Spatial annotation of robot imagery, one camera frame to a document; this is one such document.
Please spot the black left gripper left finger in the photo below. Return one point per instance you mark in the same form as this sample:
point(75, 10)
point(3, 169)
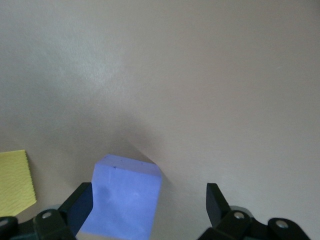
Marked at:
point(72, 210)

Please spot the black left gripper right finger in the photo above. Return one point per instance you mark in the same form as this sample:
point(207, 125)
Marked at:
point(216, 207)

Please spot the purple foam block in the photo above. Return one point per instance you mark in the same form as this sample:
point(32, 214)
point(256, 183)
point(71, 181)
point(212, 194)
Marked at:
point(125, 200)

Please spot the yellow foam block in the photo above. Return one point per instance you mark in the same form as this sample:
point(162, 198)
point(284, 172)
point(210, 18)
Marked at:
point(15, 182)

